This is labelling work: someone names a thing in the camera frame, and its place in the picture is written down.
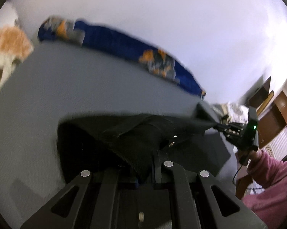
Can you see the black camera box green light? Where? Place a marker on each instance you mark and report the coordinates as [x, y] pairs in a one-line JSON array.
[[252, 120]]

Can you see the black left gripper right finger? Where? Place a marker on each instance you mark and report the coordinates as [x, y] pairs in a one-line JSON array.
[[199, 200]]

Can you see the patterned clutter beside bed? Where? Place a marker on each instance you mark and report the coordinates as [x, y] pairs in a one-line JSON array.
[[231, 112]]

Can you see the black pants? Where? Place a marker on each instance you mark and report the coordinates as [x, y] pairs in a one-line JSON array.
[[135, 144]]

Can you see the blue floral blanket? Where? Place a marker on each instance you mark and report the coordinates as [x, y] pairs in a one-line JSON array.
[[101, 38]]

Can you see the pink sleeve right forearm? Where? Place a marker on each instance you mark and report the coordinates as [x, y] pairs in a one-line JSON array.
[[270, 205]]

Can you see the person's right hand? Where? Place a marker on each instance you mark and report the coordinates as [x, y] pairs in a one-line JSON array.
[[252, 156]]

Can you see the white orange floral pillow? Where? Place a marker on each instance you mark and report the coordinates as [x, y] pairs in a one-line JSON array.
[[15, 46]]

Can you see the grey mesh mattress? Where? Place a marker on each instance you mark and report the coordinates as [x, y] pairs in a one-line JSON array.
[[59, 80]]

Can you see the brown wooden furniture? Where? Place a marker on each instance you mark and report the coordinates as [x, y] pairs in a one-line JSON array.
[[272, 120]]

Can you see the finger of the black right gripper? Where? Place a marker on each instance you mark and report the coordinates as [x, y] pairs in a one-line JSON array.
[[221, 127]]

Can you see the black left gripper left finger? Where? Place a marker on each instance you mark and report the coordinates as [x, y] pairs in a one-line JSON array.
[[86, 202]]

